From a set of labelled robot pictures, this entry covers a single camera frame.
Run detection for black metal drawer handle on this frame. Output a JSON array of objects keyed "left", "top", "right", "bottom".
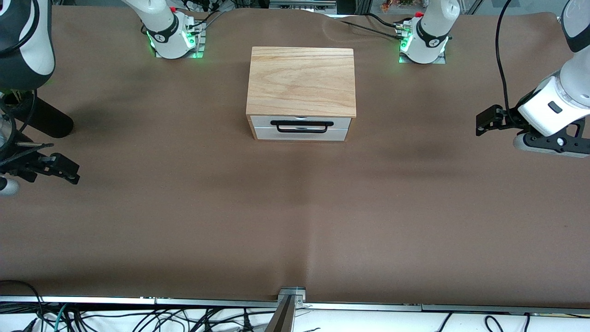
[{"left": 270, "top": 120, "right": 334, "bottom": 134}]

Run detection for wooden drawer with white front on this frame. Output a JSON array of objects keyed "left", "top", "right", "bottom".
[{"left": 250, "top": 115, "right": 353, "bottom": 131}]

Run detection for light wooden drawer cabinet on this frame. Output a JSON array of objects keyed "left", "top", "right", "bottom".
[{"left": 245, "top": 46, "right": 358, "bottom": 142}]

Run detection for black cylindrical vase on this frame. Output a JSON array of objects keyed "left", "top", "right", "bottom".
[{"left": 2, "top": 91, "right": 75, "bottom": 139}]

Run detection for brown table mat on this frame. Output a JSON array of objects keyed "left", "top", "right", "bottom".
[{"left": 0, "top": 6, "right": 590, "bottom": 308}]

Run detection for aluminium profile bar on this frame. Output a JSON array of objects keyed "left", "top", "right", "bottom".
[{"left": 265, "top": 287, "right": 306, "bottom": 332}]

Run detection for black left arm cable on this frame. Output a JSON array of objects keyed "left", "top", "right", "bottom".
[{"left": 495, "top": 0, "right": 516, "bottom": 117}]

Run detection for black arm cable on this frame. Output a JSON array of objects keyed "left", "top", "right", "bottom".
[
  {"left": 0, "top": 90, "right": 38, "bottom": 154},
  {"left": 495, "top": 0, "right": 516, "bottom": 117}
]

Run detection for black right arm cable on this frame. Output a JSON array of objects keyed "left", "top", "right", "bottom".
[{"left": 0, "top": 90, "right": 38, "bottom": 154}]

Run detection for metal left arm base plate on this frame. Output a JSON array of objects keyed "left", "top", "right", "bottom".
[{"left": 398, "top": 50, "right": 447, "bottom": 65}]

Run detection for teal cable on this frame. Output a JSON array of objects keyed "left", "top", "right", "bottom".
[{"left": 52, "top": 304, "right": 71, "bottom": 332}]

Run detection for black base cable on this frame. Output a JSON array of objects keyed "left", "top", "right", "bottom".
[
  {"left": 366, "top": 12, "right": 404, "bottom": 29},
  {"left": 340, "top": 19, "right": 409, "bottom": 40},
  {"left": 187, "top": 9, "right": 227, "bottom": 34}
]

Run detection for black cable bundle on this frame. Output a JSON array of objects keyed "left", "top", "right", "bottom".
[{"left": 0, "top": 279, "right": 277, "bottom": 332}]

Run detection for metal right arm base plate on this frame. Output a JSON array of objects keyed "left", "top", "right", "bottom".
[{"left": 153, "top": 19, "right": 207, "bottom": 60}]

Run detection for grey metal frame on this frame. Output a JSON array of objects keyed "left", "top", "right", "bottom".
[{"left": 269, "top": 0, "right": 337, "bottom": 10}]

